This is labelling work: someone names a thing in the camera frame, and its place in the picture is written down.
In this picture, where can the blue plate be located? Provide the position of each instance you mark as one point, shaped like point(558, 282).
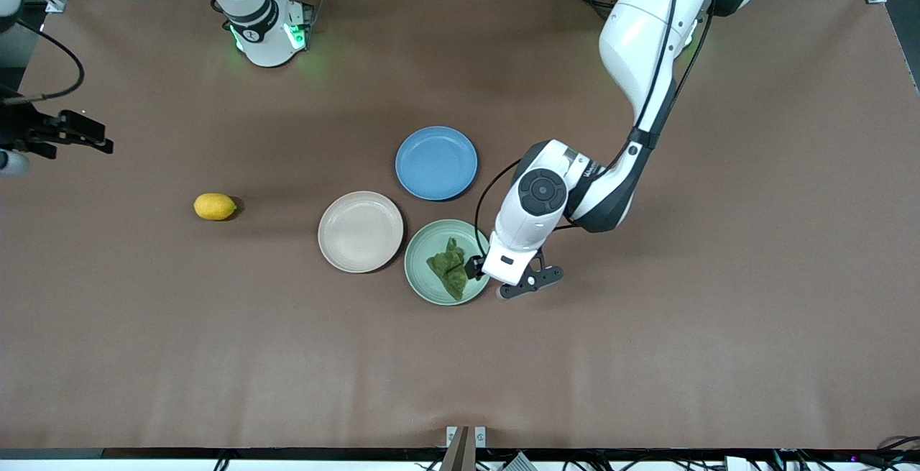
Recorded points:
point(436, 163)

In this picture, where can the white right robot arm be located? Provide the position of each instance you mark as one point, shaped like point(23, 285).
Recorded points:
point(262, 25)

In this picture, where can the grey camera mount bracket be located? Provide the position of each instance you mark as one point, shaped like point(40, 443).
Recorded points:
point(466, 442)

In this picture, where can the yellow lemon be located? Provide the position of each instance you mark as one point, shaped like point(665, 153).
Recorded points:
point(214, 206)

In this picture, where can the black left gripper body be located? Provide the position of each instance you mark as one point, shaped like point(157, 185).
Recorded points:
point(474, 267)

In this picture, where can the green lettuce leaf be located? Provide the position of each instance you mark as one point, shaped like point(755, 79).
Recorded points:
point(451, 270)

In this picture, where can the beige plate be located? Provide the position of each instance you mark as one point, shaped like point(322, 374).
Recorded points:
point(361, 231)

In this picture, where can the pale green plate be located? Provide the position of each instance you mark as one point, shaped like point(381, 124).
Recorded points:
point(420, 270)

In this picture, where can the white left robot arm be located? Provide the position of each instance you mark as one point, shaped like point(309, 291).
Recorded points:
point(640, 32)

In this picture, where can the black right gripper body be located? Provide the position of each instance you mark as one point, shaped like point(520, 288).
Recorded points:
point(21, 131)

